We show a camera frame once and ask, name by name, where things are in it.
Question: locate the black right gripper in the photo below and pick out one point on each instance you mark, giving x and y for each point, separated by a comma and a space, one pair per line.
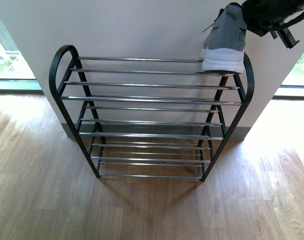
274, 16

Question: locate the grey sneaker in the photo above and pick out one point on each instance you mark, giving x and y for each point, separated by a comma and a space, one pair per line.
223, 49

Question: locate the black metal shoe rack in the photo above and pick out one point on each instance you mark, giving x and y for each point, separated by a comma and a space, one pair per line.
147, 117

